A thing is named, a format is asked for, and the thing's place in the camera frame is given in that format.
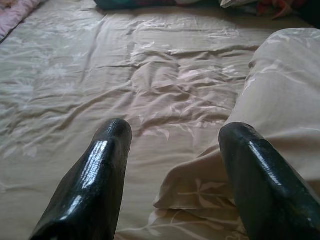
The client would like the beige floral pillow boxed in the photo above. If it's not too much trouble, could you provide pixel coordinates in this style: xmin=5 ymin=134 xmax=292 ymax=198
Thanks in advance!
xmin=152 ymin=27 xmax=320 ymax=211

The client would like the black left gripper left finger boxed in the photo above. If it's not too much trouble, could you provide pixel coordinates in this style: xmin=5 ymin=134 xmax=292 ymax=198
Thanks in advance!
xmin=28 ymin=118 xmax=133 ymax=240

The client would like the pink cartoon print blanket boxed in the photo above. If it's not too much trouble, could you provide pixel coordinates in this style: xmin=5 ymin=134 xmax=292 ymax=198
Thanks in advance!
xmin=0 ymin=0 xmax=42 ymax=41

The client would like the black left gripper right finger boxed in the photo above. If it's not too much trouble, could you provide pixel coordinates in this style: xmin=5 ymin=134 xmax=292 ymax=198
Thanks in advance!
xmin=218 ymin=121 xmax=320 ymax=240

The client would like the white pillow corner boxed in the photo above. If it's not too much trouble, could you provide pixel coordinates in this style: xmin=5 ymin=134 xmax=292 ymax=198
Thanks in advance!
xmin=219 ymin=0 xmax=258 ymax=10

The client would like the orange red patterned cloth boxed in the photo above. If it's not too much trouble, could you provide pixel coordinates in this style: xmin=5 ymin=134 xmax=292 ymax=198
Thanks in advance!
xmin=257 ymin=0 xmax=296 ymax=20

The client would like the beige floral bed sheet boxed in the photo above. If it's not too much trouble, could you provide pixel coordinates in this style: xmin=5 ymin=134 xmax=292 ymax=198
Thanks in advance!
xmin=0 ymin=0 xmax=320 ymax=240

